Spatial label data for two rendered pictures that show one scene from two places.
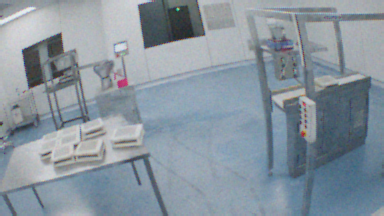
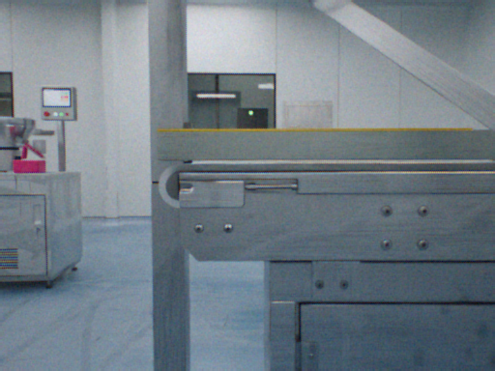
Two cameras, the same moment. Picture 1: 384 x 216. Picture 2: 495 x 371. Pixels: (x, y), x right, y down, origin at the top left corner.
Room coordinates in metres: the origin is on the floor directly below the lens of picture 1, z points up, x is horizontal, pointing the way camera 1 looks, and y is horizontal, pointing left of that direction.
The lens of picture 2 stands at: (2.00, -0.87, 0.84)
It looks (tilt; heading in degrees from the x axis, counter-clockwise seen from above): 3 degrees down; 6
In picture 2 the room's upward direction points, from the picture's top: straight up
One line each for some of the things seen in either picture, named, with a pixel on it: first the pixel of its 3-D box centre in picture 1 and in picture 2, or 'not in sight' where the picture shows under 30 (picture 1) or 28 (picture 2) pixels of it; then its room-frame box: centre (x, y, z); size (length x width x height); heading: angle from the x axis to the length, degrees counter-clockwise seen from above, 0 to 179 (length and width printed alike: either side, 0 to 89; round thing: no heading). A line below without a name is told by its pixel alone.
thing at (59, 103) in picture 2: (122, 60); (59, 128); (4.88, 0.86, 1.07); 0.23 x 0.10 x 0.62; 100
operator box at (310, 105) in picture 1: (308, 119); not in sight; (1.72, -0.70, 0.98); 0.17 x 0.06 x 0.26; 6
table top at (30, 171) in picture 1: (62, 151); not in sight; (2.38, 1.22, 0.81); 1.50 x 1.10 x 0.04; 109
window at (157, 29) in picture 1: (170, 18); (224, 116); (7.46, 0.08, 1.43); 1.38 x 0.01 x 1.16; 100
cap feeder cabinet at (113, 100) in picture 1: (119, 110); (22, 226); (4.70, 1.04, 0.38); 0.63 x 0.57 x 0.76; 100
